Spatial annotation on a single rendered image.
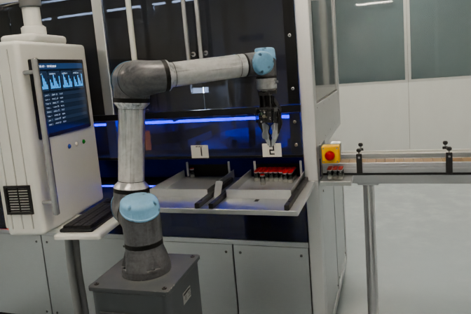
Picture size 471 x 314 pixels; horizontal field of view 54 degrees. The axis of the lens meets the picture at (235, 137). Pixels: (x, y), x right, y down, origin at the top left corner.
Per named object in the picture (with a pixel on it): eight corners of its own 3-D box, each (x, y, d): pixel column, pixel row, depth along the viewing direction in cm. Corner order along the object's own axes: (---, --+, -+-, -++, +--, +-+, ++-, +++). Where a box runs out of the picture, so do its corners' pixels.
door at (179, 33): (115, 113, 223) (101, -11, 215) (205, 109, 208) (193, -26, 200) (115, 114, 223) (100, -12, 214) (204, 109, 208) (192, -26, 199)
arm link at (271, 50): (248, 49, 168) (268, 48, 172) (250, 79, 170) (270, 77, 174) (258, 47, 161) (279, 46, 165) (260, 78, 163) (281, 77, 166)
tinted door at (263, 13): (205, 109, 208) (193, -26, 200) (300, 104, 194) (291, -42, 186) (205, 109, 208) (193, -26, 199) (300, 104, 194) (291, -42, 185)
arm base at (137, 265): (158, 282, 133) (155, 249, 132) (112, 280, 137) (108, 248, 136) (179, 260, 147) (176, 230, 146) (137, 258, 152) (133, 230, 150)
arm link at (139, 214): (127, 250, 133) (123, 205, 131) (118, 236, 145) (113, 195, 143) (167, 240, 138) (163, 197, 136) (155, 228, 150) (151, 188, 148)
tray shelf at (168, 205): (175, 180, 226) (174, 176, 226) (317, 181, 204) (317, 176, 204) (122, 211, 182) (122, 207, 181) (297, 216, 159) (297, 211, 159)
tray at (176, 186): (183, 176, 225) (183, 169, 224) (234, 176, 216) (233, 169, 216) (150, 197, 193) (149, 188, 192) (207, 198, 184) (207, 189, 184)
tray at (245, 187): (250, 176, 214) (250, 169, 213) (306, 176, 205) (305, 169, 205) (226, 198, 182) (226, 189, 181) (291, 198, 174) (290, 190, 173)
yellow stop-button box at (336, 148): (324, 160, 200) (323, 143, 199) (340, 159, 198) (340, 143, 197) (322, 163, 193) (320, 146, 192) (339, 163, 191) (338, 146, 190)
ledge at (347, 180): (324, 177, 209) (324, 173, 209) (353, 177, 205) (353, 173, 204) (319, 186, 196) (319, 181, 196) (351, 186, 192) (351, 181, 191)
